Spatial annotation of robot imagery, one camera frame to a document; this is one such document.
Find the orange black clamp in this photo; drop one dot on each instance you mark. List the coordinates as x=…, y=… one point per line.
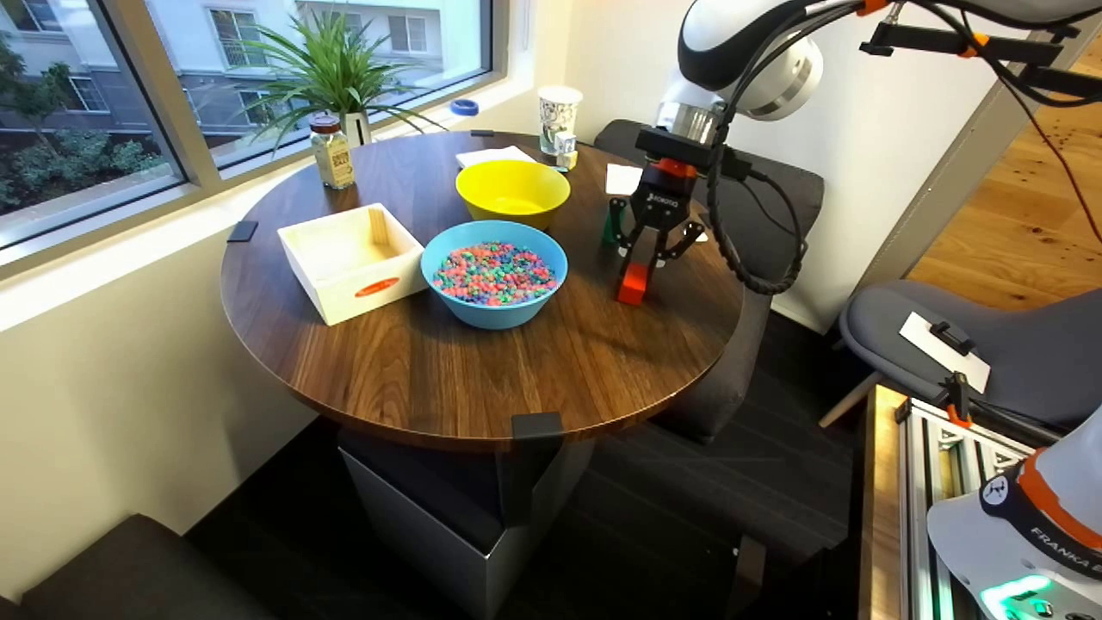
x=955, y=400

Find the aluminium robot stand frame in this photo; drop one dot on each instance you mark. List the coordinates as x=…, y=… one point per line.
x=908, y=502

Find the orange rectangular block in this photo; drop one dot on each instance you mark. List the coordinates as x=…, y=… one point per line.
x=633, y=289

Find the wooden chair leg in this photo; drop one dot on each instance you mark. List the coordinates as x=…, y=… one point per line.
x=850, y=400

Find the white paper sheet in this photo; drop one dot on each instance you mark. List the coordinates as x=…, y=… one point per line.
x=958, y=358

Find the dark floor cushion seat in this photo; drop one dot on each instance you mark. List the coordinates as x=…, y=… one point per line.
x=124, y=571

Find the white paper napkin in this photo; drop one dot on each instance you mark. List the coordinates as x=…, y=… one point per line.
x=623, y=181

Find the blue bowl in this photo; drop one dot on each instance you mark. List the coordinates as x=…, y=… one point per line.
x=494, y=311

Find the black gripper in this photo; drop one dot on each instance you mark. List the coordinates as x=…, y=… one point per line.
x=665, y=200

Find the colorful candy pile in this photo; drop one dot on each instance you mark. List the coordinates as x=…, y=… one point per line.
x=499, y=272

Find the dark grey upholstered bench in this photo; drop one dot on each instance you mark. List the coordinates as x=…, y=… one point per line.
x=734, y=365

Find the glass jar dark lid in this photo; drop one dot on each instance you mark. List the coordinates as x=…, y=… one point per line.
x=331, y=156

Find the black clip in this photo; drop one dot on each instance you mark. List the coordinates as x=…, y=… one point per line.
x=953, y=336

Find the small black table clamp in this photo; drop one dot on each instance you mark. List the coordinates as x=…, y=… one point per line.
x=244, y=233

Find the green potted plant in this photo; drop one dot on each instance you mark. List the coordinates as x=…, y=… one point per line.
x=329, y=68

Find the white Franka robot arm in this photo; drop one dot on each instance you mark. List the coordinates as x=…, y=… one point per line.
x=734, y=37

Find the black mounting bar orange band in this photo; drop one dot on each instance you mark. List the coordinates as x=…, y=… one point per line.
x=1000, y=47

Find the grey table pedestal box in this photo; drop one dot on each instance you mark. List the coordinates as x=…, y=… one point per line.
x=450, y=529

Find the small glass shaker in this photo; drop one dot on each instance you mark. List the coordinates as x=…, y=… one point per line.
x=567, y=152

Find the blue white round disc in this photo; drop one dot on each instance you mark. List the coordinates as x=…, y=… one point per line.
x=462, y=109

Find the white folded paper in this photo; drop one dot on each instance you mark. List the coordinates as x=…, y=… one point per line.
x=494, y=156

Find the grey window frame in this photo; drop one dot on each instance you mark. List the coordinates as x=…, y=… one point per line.
x=159, y=89

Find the yellow bowl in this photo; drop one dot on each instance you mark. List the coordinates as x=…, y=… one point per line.
x=512, y=189

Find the grey shell chair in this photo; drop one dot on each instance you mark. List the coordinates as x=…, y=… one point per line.
x=1034, y=357

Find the white wooden box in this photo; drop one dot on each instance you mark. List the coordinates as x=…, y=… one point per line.
x=331, y=258

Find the green cylinder block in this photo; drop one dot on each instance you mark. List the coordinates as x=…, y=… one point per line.
x=613, y=221

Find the dotted paper cup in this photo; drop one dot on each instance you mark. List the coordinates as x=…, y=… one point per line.
x=561, y=114

